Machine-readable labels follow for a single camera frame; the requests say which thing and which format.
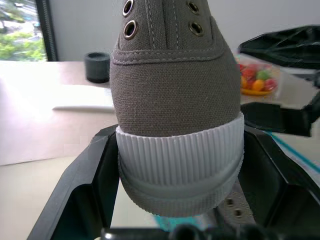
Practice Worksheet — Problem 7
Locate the yellow plate of colourful fruit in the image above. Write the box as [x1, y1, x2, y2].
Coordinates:
[238, 62, 279, 97]

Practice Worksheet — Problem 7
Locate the black window frame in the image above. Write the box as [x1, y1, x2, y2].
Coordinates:
[34, 0, 59, 62]

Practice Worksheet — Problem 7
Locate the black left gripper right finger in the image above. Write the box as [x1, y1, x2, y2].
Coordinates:
[236, 125, 320, 240]

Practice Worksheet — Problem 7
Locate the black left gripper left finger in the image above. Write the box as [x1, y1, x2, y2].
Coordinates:
[26, 125, 121, 240]

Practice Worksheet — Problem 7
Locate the white shoebox with teal edge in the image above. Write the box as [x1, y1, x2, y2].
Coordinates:
[271, 131, 320, 181]

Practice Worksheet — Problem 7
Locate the black cylindrical cup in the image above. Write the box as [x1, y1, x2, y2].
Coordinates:
[83, 51, 111, 84]

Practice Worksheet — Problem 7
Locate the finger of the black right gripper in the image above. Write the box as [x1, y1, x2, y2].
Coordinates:
[238, 24, 320, 74]
[240, 101, 313, 138]

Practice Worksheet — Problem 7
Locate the grey canvas shoe white sole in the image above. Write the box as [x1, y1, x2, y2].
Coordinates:
[109, 0, 245, 218]
[214, 184, 256, 226]

